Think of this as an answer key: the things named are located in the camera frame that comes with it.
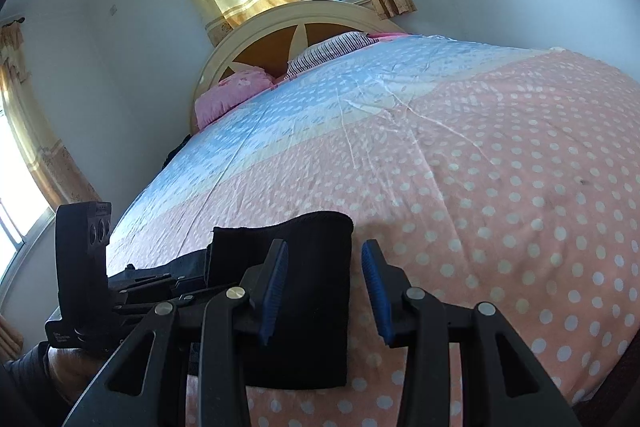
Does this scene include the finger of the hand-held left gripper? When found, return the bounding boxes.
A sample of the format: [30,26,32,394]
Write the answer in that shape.
[115,289,222,309]
[112,273,209,293]

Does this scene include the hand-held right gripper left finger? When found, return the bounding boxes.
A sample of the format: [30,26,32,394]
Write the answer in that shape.
[62,238,290,427]

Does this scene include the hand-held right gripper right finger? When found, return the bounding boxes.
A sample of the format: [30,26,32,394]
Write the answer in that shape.
[361,239,581,427]

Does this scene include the black pants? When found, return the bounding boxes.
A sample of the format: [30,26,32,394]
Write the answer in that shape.
[107,211,354,390]

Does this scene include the person's left forearm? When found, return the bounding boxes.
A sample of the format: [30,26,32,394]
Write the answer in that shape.
[0,342,101,413]

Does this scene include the dark cloth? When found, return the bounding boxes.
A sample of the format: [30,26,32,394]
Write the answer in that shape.
[162,134,193,168]

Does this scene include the polka dot bed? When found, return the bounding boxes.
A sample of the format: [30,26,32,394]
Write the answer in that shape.
[102,32,640,427]

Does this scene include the long yellow curtain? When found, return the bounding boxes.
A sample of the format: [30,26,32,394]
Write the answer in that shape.
[0,22,103,210]

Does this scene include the pink floral pillow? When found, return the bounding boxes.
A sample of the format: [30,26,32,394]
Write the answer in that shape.
[195,67,273,130]

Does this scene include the cream arched headboard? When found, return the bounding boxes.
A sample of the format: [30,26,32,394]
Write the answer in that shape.
[189,0,416,132]

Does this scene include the striped pillow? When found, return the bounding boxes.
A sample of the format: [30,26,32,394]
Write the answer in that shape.
[285,32,373,82]

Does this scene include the side wall window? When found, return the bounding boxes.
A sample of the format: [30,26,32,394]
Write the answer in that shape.
[0,107,56,280]

